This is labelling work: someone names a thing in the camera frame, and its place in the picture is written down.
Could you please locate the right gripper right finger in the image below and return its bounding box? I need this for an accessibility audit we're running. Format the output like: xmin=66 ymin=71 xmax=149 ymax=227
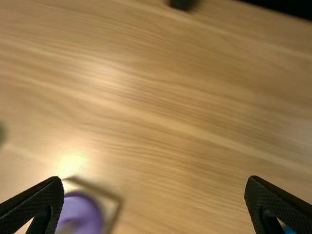
xmin=244 ymin=175 xmax=312 ymax=234

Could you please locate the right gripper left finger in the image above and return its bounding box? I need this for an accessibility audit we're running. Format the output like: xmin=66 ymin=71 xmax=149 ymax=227
xmin=0 ymin=175 xmax=65 ymax=234

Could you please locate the wooden peg base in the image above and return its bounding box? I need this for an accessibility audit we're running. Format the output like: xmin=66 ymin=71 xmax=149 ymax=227
xmin=60 ymin=175 xmax=122 ymax=234

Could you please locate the black clamp stand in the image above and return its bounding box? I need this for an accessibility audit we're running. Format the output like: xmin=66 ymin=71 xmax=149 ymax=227
xmin=169 ymin=0 xmax=199 ymax=12

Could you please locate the purple ring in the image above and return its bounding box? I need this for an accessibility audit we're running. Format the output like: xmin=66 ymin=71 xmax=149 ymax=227
xmin=56 ymin=191 xmax=103 ymax=234

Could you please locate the light green ring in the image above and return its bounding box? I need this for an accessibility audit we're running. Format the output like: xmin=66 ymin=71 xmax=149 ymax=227
xmin=0 ymin=121 xmax=7 ymax=147

